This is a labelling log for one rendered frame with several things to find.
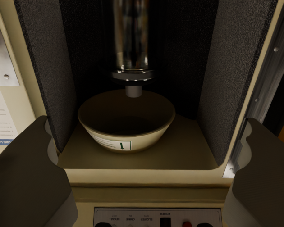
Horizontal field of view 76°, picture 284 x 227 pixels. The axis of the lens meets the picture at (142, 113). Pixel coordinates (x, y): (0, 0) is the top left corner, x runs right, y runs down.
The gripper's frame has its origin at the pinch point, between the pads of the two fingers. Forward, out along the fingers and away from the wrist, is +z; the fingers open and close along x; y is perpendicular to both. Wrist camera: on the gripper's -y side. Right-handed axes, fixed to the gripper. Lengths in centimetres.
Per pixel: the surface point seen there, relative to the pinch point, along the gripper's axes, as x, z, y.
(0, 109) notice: -55, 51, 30
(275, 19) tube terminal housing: 12.4, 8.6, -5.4
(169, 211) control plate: 4.1, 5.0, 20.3
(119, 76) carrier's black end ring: -3.4, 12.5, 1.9
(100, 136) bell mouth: -6.5, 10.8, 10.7
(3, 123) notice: -57, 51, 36
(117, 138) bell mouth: -3.8, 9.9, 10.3
